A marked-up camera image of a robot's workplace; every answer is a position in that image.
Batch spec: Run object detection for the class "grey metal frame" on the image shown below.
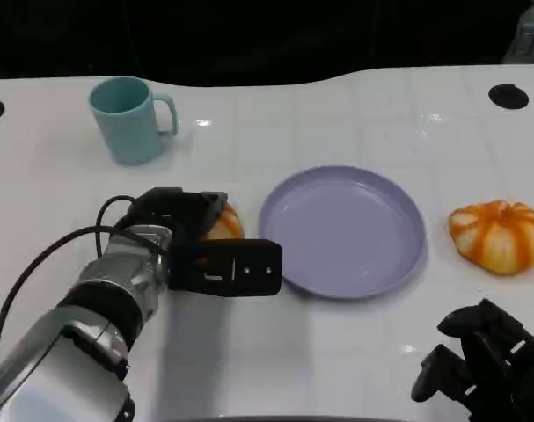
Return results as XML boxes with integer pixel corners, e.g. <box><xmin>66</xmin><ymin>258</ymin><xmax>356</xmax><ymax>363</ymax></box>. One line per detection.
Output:
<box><xmin>506</xmin><ymin>2</ymin><xmax>534</xmax><ymax>66</ymax></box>

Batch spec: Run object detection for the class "long black arm cable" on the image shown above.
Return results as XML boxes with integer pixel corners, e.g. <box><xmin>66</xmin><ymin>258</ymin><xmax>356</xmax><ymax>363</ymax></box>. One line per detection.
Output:
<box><xmin>0</xmin><ymin>225</ymin><xmax>169</xmax><ymax>377</ymax></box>

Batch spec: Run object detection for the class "short black cable loop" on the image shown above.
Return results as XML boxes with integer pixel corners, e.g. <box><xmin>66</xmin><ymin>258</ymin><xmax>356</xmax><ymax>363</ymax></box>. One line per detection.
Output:
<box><xmin>96</xmin><ymin>195</ymin><xmax>138</xmax><ymax>258</ymax></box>

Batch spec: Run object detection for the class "orange white toy bread roll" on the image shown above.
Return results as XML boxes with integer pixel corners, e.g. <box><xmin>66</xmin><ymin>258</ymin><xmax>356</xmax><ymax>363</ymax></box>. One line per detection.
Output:
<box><xmin>203</xmin><ymin>201</ymin><xmax>245</xmax><ymax>242</ymax></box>
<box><xmin>448</xmin><ymin>200</ymin><xmax>534</xmax><ymax>277</ymax></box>

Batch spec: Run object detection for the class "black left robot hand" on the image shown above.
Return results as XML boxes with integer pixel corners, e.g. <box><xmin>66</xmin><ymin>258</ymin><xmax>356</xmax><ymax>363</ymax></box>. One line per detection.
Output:
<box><xmin>128</xmin><ymin>187</ymin><xmax>230</xmax><ymax>256</ymax></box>

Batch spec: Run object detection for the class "lilac plate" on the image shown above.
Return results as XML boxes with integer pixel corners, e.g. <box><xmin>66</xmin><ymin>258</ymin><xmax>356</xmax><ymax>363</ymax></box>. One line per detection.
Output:
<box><xmin>258</xmin><ymin>164</ymin><xmax>428</xmax><ymax>301</ymax></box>

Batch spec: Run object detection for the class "pale green mug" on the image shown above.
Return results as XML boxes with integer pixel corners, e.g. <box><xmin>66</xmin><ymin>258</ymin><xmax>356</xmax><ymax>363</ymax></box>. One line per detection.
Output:
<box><xmin>88</xmin><ymin>76</ymin><xmax>179</xmax><ymax>166</ymax></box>

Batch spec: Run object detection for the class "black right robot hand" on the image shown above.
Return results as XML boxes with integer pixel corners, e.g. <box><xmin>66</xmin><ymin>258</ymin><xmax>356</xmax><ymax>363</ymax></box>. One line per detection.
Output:
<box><xmin>410</xmin><ymin>297</ymin><xmax>534</xmax><ymax>422</ymax></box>

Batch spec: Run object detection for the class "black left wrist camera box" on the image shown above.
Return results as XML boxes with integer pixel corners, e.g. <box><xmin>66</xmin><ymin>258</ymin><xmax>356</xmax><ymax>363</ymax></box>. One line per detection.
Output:
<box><xmin>166</xmin><ymin>238</ymin><xmax>284</xmax><ymax>298</ymax></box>

